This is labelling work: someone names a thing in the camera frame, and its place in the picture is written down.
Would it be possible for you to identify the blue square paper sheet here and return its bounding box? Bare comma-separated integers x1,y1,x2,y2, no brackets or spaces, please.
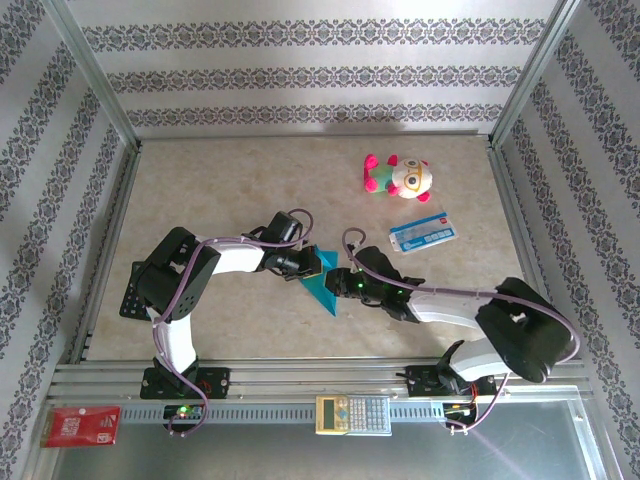
298,247,340,318

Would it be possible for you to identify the steel sheet shelf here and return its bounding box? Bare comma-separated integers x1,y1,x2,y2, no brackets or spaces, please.
29,399,614,480

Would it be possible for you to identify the blue white tissue pack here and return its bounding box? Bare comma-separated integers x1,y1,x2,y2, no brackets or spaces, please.
388,212,459,255

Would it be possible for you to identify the pink white plush toy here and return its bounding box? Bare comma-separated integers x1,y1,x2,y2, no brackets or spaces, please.
363,153,434,204

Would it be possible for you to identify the beige scientific calculator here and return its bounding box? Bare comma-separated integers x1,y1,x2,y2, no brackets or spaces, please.
314,394,393,437

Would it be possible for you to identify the small controller board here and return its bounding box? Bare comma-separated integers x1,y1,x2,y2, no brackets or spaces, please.
442,401,477,420
163,403,206,422

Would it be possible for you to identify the black desk calculator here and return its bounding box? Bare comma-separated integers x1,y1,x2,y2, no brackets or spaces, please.
118,259,154,322

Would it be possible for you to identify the red flat packet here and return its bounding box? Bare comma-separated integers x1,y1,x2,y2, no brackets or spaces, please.
39,405,122,449

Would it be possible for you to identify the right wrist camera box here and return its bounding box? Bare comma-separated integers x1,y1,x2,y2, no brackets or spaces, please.
353,245,401,281

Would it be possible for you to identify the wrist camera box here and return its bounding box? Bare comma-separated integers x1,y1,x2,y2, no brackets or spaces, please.
353,245,401,281
263,211,303,245

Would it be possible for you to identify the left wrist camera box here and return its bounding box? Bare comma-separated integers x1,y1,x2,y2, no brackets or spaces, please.
263,211,303,245

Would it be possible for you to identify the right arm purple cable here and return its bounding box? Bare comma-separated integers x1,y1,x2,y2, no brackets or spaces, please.
342,228,582,436

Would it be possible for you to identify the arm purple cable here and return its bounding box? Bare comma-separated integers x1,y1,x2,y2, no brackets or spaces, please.
342,228,582,436
151,208,315,439

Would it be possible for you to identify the aluminium front rail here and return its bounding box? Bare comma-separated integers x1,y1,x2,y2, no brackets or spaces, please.
47,360,596,401

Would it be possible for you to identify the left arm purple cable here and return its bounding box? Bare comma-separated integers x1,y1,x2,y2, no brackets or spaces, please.
151,208,315,439

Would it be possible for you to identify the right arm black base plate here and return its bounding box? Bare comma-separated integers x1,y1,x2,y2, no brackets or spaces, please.
405,363,499,400

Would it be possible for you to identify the aluminium back rail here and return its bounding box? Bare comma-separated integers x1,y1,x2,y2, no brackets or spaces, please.
134,130,494,142

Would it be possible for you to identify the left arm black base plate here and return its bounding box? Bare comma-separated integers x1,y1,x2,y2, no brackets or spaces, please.
139,366,232,401

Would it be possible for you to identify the grey slotted cable duct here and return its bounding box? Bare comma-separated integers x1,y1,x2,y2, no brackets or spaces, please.
119,402,451,425

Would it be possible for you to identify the aluminium side rail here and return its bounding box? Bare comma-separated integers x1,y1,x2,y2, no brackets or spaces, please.
67,142,144,365
487,142,574,364

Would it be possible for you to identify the aluminium corner post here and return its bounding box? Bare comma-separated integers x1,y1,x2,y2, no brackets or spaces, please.
487,0,586,149
39,0,144,149

